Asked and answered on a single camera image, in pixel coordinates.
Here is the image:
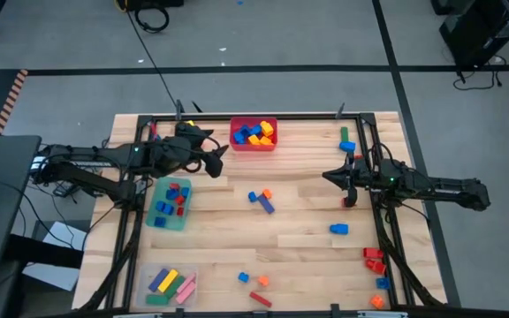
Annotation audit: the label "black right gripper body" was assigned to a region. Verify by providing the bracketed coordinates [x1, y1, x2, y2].
[350, 156, 399, 193]

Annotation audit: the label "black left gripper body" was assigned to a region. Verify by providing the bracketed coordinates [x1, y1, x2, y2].
[148, 134, 214, 178]

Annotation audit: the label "long dark blue block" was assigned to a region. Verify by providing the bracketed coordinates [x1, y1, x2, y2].
[256, 194, 277, 216]

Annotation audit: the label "long pink block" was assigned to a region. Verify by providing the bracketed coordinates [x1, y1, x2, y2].
[177, 272, 197, 294]

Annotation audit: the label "clear plastic bin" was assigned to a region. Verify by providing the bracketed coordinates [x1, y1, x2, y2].
[134, 263, 200, 311]

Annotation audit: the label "long yellow block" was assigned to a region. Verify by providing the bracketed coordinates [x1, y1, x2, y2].
[157, 269, 179, 293]

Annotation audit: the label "long red block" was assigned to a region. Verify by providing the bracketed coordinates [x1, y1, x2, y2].
[248, 291, 274, 309]

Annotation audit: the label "red plastic bin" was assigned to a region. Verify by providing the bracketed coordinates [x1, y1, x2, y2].
[229, 116, 279, 153]

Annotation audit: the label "green translucent plastic bin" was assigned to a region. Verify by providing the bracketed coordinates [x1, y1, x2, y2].
[145, 176, 194, 232]

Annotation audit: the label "black power adapter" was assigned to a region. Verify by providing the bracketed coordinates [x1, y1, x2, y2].
[53, 180, 79, 199]

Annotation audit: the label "striped hazard strip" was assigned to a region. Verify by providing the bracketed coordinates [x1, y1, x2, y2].
[0, 68, 29, 137]

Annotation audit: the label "black side table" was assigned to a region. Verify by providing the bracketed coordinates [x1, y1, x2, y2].
[0, 134, 42, 271]

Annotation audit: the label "black equipment rack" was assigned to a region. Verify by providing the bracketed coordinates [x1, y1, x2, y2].
[430, 0, 509, 72]

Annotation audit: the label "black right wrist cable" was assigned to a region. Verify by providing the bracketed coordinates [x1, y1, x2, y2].
[367, 141, 395, 167]

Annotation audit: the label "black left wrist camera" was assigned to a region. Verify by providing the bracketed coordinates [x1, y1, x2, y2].
[175, 122, 215, 149]

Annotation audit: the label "black aluminium table frame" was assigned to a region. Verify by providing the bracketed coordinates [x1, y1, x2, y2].
[80, 112, 448, 318]

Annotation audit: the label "long black floor cable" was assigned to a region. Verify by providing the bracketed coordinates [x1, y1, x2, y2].
[125, 11, 180, 114]

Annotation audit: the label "coiled black cable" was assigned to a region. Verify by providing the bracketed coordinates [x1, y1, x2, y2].
[133, 4, 171, 34]

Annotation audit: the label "black floor cables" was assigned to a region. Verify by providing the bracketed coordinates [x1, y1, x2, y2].
[452, 55, 508, 92]

